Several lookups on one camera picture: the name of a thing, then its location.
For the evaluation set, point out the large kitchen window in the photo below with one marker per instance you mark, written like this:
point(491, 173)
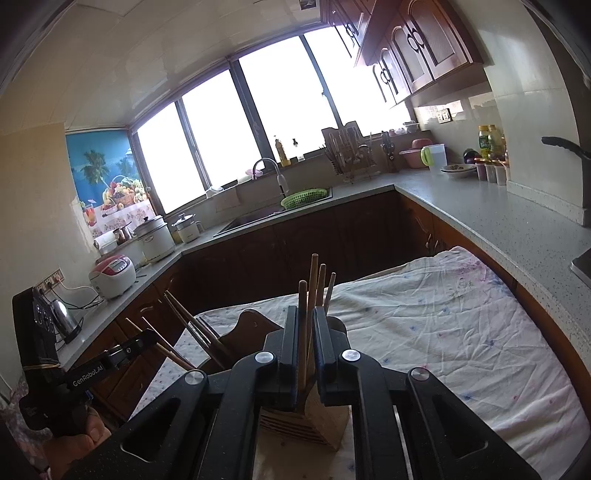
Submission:
point(277, 120)

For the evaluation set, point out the white plate with food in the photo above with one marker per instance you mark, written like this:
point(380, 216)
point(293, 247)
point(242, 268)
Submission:
point(458, 170)

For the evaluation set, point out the dark purple vegetable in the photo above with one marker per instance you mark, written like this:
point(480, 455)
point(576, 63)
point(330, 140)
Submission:
point(471, 157)

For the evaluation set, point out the small yellow oil bottle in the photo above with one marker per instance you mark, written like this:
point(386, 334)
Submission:
point(497, 143)

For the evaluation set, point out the pink plastic container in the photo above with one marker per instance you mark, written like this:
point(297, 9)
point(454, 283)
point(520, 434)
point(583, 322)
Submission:
point(413, 157)

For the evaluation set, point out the red and white rice cooker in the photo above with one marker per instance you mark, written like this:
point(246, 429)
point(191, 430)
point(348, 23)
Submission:
point(113, 277)

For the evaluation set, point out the wooden base cabinets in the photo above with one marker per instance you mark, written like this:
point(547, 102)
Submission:
point(323, 230)

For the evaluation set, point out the wall outlet strip with plugs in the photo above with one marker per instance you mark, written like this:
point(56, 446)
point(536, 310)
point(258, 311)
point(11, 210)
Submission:
point(50, 281)

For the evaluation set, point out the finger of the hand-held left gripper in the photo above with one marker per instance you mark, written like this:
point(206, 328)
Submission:
point(136, 346)

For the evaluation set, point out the small white electric pot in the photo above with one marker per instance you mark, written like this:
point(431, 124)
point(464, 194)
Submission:
point(187, 229)

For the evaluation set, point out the metal dish rack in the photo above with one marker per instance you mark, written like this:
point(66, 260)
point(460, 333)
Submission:
point(348, 154)

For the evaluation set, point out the clear pitcher with green lid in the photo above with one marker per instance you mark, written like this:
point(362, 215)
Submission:
point(435, 158)

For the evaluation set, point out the floral white cloth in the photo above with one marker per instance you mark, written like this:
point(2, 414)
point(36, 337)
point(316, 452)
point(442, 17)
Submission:
point(438, 332)

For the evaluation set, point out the large white electric cooker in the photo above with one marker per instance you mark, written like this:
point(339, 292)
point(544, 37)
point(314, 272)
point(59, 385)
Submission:
point(156, 240)

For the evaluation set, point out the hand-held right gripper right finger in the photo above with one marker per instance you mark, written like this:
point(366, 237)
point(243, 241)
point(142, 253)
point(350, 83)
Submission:
point(323, 355)

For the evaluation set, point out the kitchen sink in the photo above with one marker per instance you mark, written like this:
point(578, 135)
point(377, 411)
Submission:
point(263, 219)

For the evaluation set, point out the arched door wooden wall cabinet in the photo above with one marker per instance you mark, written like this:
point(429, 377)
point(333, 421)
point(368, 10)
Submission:
point(415, 46)

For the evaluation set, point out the green plastic basket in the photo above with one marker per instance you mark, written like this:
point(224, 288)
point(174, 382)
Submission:
point(304, 198)

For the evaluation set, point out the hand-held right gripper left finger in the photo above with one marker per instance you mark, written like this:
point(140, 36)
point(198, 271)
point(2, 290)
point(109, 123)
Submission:
point(288, 350)

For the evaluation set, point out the chrome faucet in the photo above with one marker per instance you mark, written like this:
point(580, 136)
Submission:
point(277, 177)

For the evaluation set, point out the yellow bottle on windowsill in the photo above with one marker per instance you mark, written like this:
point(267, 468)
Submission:
point(282, 154)

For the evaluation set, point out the grey stone kitchen counter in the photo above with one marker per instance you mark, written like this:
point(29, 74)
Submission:
point(508, 221)

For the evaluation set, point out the person's left hand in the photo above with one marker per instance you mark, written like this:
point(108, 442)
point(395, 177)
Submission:
point(69, 452)

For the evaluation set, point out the fruit print window blind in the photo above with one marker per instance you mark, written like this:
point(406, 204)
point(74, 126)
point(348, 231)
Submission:
point(106, 175)

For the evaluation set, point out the gas stove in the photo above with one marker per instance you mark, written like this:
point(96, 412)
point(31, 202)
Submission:
point(582, 266)

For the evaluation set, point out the spice jar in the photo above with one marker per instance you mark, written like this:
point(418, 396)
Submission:
point(500, 174)
point(490, 172)
point(480, 170)

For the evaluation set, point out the wooden chopstick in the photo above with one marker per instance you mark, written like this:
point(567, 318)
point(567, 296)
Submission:
point(150, 324)
point(313, 286)
point(196, 325)
point(178, 357)
point(189, 323)
point(320, 286)
point(329, 288)

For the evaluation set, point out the steel electric kettle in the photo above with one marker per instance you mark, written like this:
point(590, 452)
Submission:
point(64, 321)

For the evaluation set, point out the wall power outlet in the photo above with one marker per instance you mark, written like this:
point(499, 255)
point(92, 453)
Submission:
point(444, 115)

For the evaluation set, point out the large yellow oil bottle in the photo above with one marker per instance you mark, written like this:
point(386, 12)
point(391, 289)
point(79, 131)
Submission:
point(485, 144)

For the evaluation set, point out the paper towel roll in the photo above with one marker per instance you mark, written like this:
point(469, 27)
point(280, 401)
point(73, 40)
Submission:
point(106, 242)

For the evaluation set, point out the knife block with scissors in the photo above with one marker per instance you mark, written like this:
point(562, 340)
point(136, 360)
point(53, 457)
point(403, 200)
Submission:
point(390, 154)

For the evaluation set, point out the small brown pot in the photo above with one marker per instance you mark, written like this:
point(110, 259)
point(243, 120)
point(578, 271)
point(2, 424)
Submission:
point(123, 233)

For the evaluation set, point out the wooden utensil holder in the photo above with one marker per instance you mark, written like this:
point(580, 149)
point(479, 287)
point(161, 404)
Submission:
point(295, 429)

